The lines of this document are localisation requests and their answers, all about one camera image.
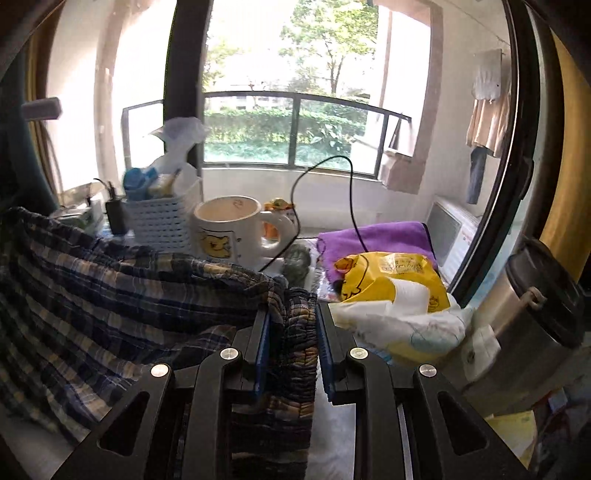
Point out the black window frame post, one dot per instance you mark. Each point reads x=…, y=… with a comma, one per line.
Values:
x=187, y=69

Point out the white plastic bag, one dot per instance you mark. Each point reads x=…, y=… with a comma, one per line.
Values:
x=178, y=138

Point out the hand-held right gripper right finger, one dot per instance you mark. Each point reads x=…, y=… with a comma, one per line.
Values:
x=324, y=355

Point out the white bear print mug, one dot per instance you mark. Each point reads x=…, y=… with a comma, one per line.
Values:
x=221, y=235

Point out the white printed plastic wrapper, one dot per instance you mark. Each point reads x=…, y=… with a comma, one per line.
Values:
x=406, y=327

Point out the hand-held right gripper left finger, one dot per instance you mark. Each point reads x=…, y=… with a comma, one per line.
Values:
x=262, y=355

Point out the blue item in basket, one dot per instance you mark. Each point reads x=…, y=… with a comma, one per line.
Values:
x=138, y=182

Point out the blue curtain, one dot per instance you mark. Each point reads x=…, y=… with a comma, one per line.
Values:
x=18, y=152

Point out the black charger plug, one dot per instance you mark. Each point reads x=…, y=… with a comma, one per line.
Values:
x=115, y=212

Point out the grey green small ornament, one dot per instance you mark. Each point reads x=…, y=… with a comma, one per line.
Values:
x=298, y=263

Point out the purple cloth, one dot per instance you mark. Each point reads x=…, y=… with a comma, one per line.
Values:
x=392, y=237

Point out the steel thermos flask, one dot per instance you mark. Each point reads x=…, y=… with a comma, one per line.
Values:
x=521, y=332

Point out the green white milk carton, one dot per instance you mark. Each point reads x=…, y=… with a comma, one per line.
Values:
x=78, y=217

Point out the yellow paper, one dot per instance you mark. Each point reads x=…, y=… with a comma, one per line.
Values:
x=512, y=434

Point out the white plastic basket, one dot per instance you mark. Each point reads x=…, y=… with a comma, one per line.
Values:
x=161, y=221

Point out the small yellow toy figure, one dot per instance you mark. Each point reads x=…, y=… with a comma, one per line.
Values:
x=279, y=204

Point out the white hanging shirt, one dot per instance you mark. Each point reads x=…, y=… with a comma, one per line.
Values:
x=487, y=74

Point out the yellow curtain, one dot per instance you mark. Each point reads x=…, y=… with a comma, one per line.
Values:
x=572, y=161

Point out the blue plaid pants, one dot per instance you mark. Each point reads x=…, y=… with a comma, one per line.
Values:
x=92, y=295

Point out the yellow snack packet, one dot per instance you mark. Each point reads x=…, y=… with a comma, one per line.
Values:
x=397, y=267

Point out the cardboard box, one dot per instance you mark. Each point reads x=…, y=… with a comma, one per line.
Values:
x=401, y=170

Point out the balcony railing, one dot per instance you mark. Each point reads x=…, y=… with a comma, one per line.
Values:
x=295, y=129

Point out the outdoor air conditioner unit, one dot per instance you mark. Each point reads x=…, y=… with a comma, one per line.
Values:
x=450, y=230

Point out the beige hanging garment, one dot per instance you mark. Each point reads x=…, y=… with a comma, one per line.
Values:
x=489, y=124

